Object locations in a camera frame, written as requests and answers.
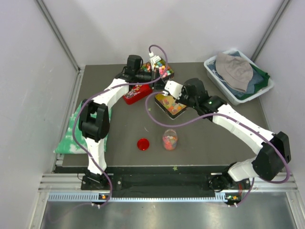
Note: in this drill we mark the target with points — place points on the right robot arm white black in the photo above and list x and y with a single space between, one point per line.
272 151

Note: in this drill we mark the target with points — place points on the tin with colourful cube candies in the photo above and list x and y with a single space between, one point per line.
167 73

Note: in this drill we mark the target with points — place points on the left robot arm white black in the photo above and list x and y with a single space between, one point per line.
94 122

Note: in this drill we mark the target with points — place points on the beige bucket hat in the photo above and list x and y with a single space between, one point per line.
236 71

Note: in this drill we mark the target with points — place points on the green garment in basket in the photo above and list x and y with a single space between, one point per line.
259 86

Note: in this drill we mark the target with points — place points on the red tin with lollipops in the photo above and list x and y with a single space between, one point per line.
137 93

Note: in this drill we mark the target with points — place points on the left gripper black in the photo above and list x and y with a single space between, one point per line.
159 85

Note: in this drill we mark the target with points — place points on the golden tin with star candies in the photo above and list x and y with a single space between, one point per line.
169 106

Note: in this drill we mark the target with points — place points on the red jar lid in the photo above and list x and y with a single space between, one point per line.
143 144

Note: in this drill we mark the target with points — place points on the white plastic basket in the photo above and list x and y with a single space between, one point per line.
221 84

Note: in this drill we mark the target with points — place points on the green white cloth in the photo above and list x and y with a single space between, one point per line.
67 145

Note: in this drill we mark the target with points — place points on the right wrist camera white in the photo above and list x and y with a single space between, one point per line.
173 89

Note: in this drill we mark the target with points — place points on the clear plastic jar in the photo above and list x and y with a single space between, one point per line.
170 139

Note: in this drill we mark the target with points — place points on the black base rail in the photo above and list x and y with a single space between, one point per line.
164 182

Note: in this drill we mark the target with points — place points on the blue-grey garment in basket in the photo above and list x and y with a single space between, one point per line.
256 79

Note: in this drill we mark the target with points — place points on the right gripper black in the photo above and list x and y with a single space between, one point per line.
181 98

